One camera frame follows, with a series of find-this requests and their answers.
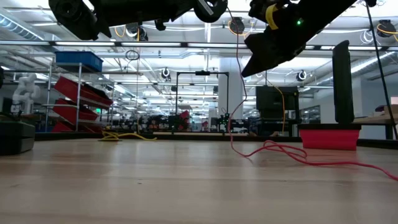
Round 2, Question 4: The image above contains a long black cable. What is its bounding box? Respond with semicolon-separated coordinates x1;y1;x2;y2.
365;0;398;140

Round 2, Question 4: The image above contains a black monitor on cart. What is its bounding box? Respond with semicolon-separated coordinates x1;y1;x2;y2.
256;86;300;131

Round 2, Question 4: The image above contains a black aluminium table frame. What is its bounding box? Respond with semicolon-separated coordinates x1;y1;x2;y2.
34;131;398;158

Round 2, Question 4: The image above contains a black gantry frame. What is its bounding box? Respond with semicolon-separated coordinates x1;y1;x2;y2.
175;70;230;134

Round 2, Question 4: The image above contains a white building column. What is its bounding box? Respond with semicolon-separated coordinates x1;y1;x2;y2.
218;57;244;125

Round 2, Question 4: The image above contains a red collapsible tray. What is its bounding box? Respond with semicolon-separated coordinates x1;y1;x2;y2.
298;124;362;151

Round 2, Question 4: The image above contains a metal shelf rack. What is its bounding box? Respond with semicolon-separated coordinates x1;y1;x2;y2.
43;61;114;134

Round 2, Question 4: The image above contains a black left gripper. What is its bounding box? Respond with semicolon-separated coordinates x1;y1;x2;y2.
99;0;200;32

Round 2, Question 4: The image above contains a black ceiling cable reel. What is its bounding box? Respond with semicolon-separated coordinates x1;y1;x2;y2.
125;22;149;42
376;19;398;39
228;16;246;35

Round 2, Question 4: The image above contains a yellow wire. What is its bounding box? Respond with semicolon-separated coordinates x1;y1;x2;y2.
98;129;159;142

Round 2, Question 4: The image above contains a wood-topped work table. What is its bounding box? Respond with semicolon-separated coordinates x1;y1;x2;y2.
353;104;398;141

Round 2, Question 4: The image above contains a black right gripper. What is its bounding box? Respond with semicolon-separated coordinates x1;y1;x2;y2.
241;0;315;78

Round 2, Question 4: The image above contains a blue storage bin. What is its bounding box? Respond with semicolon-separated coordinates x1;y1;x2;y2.
55;50;104;73

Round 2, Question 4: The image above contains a red wire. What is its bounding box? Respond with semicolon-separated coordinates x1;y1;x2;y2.
221;6;398;182

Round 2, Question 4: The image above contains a black zip case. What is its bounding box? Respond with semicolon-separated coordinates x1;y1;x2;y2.
0;120;36;156

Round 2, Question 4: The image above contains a yellow extension cord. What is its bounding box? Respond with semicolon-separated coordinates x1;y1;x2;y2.
273;85;286;133

